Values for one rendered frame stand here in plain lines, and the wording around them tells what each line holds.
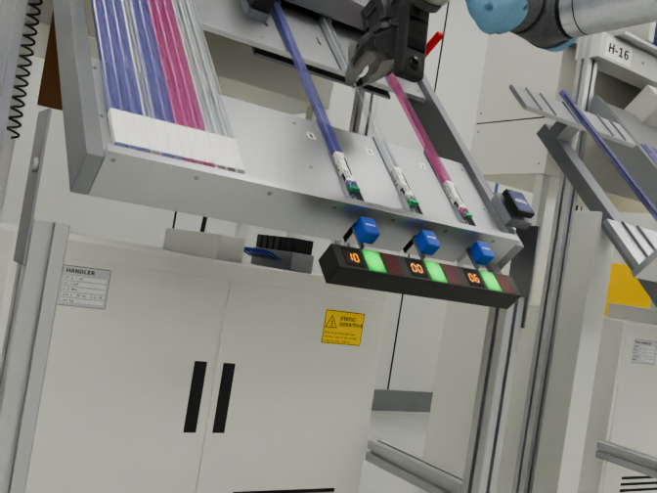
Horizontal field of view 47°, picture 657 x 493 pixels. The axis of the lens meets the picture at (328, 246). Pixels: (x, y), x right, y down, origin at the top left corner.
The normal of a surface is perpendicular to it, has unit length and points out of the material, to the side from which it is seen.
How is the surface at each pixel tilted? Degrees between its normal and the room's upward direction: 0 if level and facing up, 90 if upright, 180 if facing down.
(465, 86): 90
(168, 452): 90
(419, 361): 90
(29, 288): 90
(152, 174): 135
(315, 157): 45
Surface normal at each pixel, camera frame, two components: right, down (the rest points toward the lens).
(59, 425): 0.55, 0.07
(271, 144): 0.50, -0.65
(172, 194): 0.27, 0.75
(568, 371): -0.83, -0.15
